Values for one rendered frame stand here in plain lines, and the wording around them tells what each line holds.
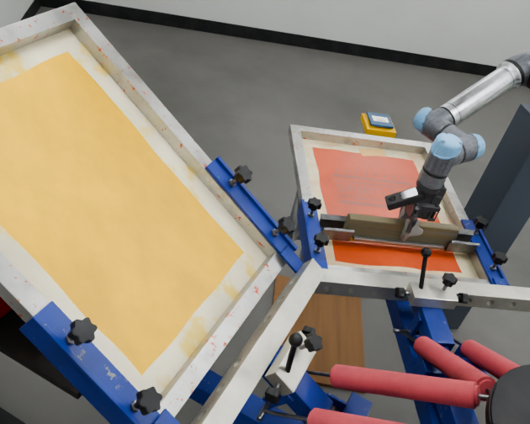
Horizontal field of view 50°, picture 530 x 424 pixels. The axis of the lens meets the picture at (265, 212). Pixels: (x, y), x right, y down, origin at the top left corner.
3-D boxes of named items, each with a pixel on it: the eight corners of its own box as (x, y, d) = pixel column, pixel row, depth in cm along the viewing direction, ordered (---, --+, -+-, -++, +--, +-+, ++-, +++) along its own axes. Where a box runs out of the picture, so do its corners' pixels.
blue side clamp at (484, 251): (453, 231, 195) (462, 216, 191) (467, 233, 196) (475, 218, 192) (484, 299, 173) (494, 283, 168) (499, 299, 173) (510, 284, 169)
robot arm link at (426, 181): (426, 177, 159) (418, 160, 165) (420, 190, 162) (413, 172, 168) (451, 180, 160) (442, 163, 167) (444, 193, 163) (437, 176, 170)
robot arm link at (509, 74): (528, 32, 180) (410, 108, 170) (558, 47, 174) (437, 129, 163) (522, 60, 189) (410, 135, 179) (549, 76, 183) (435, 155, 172)
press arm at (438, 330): (409, 302, 158) (416, 290, 155) (429, 304, 159) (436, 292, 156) (426, 354, 145) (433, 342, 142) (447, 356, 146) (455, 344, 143)
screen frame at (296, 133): (288, 132, 222) (289, 124, 220) (427, 151, 232) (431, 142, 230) (311, 281, 163) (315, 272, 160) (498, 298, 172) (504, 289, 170)
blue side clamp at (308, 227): (296, 214, 186) (301, 198, 182) (311, 216, 187) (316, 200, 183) (306, 283, 164) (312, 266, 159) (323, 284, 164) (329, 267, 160)
